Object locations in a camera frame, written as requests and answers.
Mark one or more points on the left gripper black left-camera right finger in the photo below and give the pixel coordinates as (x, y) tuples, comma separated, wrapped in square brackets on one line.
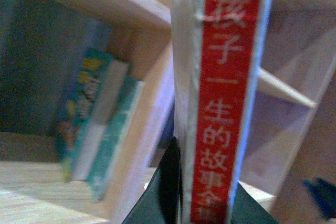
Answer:
[(246, 210)]

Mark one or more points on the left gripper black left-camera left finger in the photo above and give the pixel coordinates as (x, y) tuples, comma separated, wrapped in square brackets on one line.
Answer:
[(160, 201)]

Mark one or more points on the red spine book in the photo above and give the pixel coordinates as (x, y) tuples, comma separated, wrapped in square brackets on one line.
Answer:
[(217, 51)]

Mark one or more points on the right wooden shelf unit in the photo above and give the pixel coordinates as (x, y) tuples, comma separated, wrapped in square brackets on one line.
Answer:
[(292, 136)]

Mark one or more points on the wooden shelf unit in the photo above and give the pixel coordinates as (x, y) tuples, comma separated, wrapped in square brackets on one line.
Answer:
[(42, 44), (292, 136)]

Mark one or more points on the left wooden shelf unit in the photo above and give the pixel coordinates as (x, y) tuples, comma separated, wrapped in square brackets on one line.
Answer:
[(42, 44)]

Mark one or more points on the dark blue object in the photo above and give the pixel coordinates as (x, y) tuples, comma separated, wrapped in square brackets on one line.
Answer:
[(323, 194)]

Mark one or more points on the teal white spine book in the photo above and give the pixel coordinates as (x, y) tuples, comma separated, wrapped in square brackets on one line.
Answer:
[(113, 137)]

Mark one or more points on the teal cartoon cover book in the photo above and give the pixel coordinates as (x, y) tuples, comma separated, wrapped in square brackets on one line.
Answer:
[(87, 107)]

